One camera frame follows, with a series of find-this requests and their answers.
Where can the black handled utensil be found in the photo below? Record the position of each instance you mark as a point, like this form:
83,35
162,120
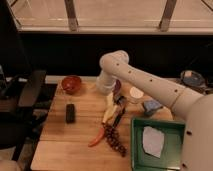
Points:
121,102

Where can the purple bowl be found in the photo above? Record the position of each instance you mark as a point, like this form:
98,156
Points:
117,87

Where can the white crumpled cloth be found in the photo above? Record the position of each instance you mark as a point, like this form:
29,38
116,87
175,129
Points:
153,141

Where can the red-brown bowl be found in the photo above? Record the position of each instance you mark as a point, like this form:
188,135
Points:
71,84

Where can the black eraser block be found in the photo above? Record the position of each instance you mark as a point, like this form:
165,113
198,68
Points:
70,113

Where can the dark grape bunch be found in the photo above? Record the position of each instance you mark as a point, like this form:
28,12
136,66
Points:
112,138

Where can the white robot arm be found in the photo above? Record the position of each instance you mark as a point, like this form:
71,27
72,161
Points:
194,108

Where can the green plastic tray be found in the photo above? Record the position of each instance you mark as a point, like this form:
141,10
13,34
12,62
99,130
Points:
171,152

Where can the grey round device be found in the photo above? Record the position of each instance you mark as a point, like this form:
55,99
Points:
192,79

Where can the blue sponge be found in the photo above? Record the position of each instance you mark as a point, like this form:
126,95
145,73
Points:
151,106

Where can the black office chair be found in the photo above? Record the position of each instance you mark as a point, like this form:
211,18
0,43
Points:
19,95

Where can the orange carrot toy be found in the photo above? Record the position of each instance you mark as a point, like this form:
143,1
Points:
98,138

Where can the yellow banana toy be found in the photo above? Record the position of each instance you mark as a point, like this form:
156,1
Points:
110,109

